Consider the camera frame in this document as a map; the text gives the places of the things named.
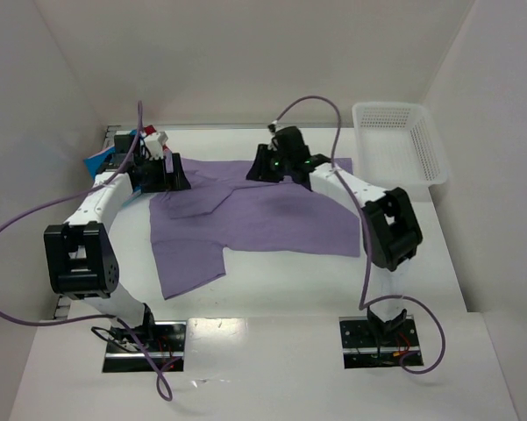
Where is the purple polo shirt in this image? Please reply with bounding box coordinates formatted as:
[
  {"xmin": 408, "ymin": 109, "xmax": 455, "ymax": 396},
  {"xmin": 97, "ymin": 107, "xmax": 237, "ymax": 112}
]
[{"xmin": 149, "ymin": 159, "xmax": 360, "ymax": 300}]

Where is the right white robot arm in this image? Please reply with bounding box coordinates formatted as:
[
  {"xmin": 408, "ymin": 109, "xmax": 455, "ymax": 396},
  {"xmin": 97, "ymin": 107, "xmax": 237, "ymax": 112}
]
[{"xmin": 246, "ymin": 123, "xmax": 423, "ymax": 347}]

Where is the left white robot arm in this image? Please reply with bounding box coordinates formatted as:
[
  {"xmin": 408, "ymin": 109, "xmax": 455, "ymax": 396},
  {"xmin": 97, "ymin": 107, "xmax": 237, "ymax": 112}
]
[{"xmin": 44, "ymin": 127, "xmax": 190, "ymax": 339}]

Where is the pink folded shirt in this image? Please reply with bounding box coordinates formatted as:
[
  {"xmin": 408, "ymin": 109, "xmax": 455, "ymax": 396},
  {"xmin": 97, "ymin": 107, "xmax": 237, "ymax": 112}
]
[{"xmin": 122, "ymin": 191, "xmax": 141, "ymax": 208}]

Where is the red folded shirt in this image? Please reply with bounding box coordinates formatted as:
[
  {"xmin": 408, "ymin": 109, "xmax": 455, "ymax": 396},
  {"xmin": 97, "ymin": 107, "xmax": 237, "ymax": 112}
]
[{"xmin": 143, "ymin": 125, "xmax": 157, "ymax": 137}]

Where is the blue folded shirt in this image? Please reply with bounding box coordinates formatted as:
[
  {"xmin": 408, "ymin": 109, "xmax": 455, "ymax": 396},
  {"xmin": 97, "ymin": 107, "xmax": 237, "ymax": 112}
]
[{"xmin": 83, "ymin": 128, "xmax": 136, "ymax": 179}]

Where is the white plastic basket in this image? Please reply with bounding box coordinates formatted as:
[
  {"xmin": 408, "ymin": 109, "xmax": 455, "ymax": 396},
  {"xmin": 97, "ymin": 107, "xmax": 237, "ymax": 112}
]
[{"xmin": 352, "ymin": 102, "xmax": 448, "ymax": 188}]

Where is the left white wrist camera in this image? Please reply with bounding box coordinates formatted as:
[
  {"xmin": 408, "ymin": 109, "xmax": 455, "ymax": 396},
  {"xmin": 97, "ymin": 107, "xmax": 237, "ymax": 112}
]
[{"xmin": 144, "ymin": 132, "xmax": 167, "ymax": 160}]

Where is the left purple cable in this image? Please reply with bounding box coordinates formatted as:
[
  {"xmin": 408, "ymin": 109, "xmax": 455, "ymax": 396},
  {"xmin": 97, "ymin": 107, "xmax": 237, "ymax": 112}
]
[{"xmin": 0, "ymin": 100, "xmax": 175, "ymax": 403}]

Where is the purple cable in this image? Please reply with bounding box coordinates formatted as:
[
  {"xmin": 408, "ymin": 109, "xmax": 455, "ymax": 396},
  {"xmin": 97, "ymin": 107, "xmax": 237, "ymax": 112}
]
[
  {"xmin": 0, "ymin": 100, "xmax": 175, "ymax": 403},
  {"xmin": 269, "ymin": 96, "xmax": 447, "ymax": 374}
]

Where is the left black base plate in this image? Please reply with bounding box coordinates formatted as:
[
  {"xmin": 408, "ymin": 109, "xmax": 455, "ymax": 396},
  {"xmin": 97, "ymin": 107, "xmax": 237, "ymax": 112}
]
[{"xmin": 90, "ymin": 321, "xmax": 187, "ymax": 374}]

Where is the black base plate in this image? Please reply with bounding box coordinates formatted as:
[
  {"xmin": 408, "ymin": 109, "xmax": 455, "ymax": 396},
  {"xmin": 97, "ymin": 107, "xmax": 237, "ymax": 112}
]
[
  {"xmin": 90, "ymin": 321, "xmax": 187, "ymax": 374},
  {"xmin": 339, "ymin": 317, "xmax": 424, "ymax": 369}
]

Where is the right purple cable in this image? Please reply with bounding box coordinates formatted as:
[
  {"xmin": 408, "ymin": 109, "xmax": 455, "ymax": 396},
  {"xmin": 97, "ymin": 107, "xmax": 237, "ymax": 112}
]
[{"xmin": 269, "ymin": 96, "xmax": 447, "ymax": 374}]

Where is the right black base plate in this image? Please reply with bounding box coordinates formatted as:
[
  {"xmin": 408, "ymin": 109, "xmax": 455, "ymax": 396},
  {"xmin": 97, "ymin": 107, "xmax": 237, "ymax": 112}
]
[{"xmin": 339, "ymin": 317, "xmax": 424, "ymax": 369}]

